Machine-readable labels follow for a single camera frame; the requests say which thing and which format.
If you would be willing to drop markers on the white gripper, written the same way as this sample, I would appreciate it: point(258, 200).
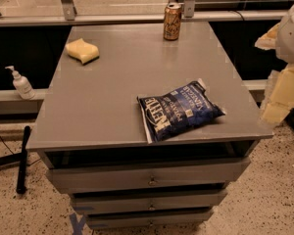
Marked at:
point(292, 36)

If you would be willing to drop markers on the orange soda can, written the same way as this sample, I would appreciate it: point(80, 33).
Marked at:
point(172, 21)

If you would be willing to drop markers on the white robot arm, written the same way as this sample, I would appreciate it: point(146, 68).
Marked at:
point(280, 101)

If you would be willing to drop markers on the blue Kettle chip bag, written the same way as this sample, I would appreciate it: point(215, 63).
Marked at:
point(178, 111)

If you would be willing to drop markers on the top grey drawer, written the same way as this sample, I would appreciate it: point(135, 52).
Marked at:
point(143, 176)

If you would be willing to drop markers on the grey drawer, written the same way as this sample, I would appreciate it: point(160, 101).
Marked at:
point(149, 202)
point(143, 176)
point(147, 218)

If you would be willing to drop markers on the grey drawer cabinet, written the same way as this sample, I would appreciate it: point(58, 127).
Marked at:
point(91, 117)

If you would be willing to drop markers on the middle grey drawer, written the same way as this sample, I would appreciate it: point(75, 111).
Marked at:
point(149, 202)

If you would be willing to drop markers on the yellow sponge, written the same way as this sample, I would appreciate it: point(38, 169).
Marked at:
point(83, 51)

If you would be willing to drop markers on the bottom grey drawer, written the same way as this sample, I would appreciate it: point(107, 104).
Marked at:
point(147, 218)

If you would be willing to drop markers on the white pump bottle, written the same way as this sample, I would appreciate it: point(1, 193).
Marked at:
point(21, 84)

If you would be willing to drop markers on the black stand leg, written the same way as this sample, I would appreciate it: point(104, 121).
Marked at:
point(21, 159)

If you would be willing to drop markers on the metal window frame rail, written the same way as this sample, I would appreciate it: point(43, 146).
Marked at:
point(74, 12)

